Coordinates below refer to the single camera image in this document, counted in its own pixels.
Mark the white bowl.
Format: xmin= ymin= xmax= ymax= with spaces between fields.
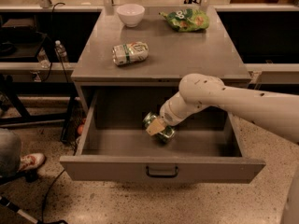
xmin=117 ymin=4 xmax=145 ymax=27

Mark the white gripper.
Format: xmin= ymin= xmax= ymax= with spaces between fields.
xmin=146 ymin=98 xmax=183 ymax=136

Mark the white orange sneaker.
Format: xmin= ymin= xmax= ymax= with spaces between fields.
xmin=19 ymin=153 xmax=46 ymax=172

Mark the white green soda can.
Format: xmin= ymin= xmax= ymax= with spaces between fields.
xmin=112 ymin=41 xmax=149 ymax=66

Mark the open grey top drawer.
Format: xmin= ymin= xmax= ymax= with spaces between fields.
xmin=60 ymin=87 xmax=265 ymax=183

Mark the clear plastic water bottle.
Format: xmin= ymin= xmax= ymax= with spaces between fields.
xmin=55 ymin=40 xmax=69 ymax=64

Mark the black side table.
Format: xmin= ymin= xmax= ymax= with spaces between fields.
xmin=0 ymin=16 xmax=78 ymax=127

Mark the black white striped pole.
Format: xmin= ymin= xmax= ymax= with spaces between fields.
xmin=0 ymin=196 xmax=43 ymax=224

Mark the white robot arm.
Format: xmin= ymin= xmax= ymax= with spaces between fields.
xmin=159 ymin=74 xmax=299 ymax=224

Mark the grey metal cabinet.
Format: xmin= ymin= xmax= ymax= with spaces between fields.
xmin=72 ymin=7 xmax=250 ymax=110

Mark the black drawer handle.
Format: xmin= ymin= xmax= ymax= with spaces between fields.
xmin=146 ymin=166 xmax=178 ymax=178

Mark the green chip bag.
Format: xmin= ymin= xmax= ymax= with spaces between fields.
xmin=160 ymin=8 xmax=209 ymax=32

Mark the black wire basket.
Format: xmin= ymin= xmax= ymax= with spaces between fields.
xmin=60 ymin=100 xmax=86 ymax=146

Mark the black cable on floor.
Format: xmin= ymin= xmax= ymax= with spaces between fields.
xmin=40 ymin=168 xmax=69 ymax=224

